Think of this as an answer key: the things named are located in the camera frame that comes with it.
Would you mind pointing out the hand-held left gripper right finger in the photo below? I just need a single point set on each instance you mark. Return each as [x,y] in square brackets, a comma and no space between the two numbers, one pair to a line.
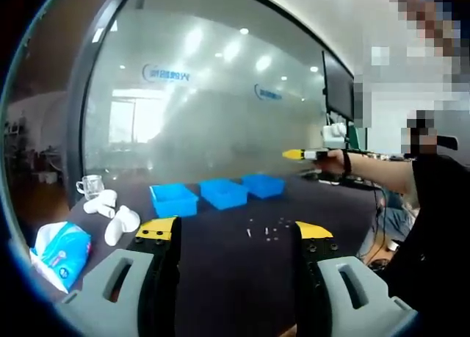
[367,307]

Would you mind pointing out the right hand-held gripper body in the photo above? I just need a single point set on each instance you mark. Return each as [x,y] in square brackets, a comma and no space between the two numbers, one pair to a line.
[336,135]

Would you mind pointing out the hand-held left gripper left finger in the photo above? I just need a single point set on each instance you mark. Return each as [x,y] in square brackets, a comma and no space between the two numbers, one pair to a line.
[99,300]

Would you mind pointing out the blue plastic bin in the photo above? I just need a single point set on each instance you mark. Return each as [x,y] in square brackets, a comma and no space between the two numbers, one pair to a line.
[176,205]
[224,197]
[264,188]

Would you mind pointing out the screws nuts washers group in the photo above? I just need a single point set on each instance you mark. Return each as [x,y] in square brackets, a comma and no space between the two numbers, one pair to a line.
[249,232]

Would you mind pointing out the person's right hand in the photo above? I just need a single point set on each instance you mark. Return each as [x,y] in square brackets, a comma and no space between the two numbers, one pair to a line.
[332,164]

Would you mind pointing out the large black monitor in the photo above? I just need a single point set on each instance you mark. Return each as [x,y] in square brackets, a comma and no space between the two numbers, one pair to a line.
[338,87]

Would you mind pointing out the blue white tissue pack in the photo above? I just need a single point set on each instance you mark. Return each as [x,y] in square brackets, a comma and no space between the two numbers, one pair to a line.
[62,252]

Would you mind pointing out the blue logo glass sticker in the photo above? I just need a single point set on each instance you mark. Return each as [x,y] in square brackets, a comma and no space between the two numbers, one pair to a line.
[167,73]
[268,92]

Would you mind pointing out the clear glass mug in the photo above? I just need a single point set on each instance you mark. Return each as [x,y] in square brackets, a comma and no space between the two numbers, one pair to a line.
[92,186]

